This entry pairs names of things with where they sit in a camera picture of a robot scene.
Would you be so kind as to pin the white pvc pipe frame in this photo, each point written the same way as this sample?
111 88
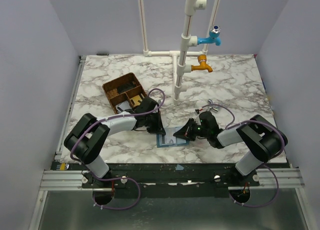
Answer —
189 50

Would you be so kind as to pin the orange plastic faucet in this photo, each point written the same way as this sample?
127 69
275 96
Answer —
202 64

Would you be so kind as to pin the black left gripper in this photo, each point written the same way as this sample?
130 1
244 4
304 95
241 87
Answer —
155 122

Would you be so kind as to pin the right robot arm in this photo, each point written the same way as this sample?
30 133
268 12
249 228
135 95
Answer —
263 140

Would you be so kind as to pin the black mounting rail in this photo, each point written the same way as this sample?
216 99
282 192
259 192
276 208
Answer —
160 180

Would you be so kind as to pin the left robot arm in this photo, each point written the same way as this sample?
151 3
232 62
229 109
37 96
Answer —
86 139

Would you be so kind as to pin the blue leather card holder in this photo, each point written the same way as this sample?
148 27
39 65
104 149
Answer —
169 140

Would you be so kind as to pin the metal tap handle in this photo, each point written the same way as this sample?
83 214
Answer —
211 107

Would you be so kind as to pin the silver white card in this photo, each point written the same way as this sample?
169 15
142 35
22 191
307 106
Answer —
123 106

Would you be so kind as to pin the gold card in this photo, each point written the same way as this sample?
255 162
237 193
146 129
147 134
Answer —
136 100

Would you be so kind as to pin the woven brown basket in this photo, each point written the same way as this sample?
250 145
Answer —
122 89

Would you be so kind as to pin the blue plastic faucet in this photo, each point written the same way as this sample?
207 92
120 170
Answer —
213 36

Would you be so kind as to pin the aluminium frame rail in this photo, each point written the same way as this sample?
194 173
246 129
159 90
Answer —
59 180

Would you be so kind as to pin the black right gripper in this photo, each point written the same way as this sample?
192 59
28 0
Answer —
194 129

